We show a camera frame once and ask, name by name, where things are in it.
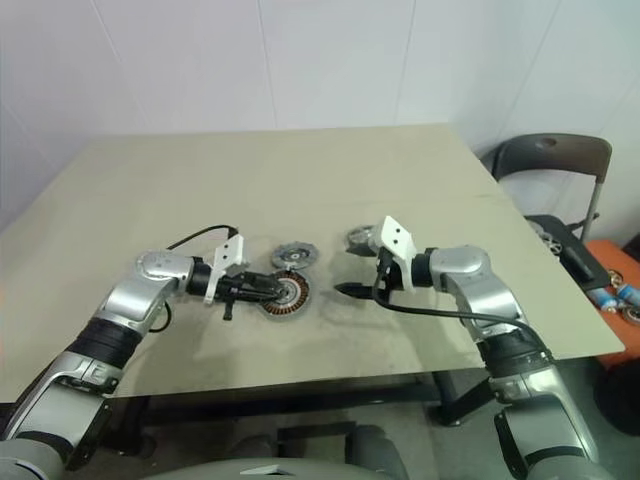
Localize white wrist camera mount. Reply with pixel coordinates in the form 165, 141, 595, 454
377, 215, 417, 292
203, 234, 250, 305

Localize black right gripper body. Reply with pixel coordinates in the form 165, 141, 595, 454
372, 249, 404, 297

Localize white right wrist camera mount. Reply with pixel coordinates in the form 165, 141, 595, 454
377, 215, 417, 292

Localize orange stool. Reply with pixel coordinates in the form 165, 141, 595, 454
584, 238, 640, 371

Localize silver spoked rotor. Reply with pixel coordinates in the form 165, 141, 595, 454
347, 224, 381, 249

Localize motor housing with copper coils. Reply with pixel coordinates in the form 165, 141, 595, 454
260, 272, 314, 325

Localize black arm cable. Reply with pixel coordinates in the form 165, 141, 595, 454
142, 224, 240, 334
372, 247, 534, 349

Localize black bar-shaped device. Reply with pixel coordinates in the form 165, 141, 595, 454
562, 242, 596, 281

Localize black table frame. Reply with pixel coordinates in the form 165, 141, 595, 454
107, 357, 501, 441

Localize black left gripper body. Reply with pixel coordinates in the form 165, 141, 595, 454
217, 263, 254, 321

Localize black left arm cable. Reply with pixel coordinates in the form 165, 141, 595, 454
142, 224, 240, 334

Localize grey round motor lid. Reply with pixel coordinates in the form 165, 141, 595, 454
269, 243, 312, 271

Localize dark folding chair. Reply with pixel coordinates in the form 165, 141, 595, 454
478, 132, 615, 291

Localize silver gear parts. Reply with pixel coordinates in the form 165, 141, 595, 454
532, 222, 564, 254

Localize grey robot torso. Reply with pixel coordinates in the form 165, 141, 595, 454
189, 439, 361, 480

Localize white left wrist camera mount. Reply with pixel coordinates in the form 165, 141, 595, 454
203, 234, 250, 305

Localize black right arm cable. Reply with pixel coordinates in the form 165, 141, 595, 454
372, 247, 534, 349

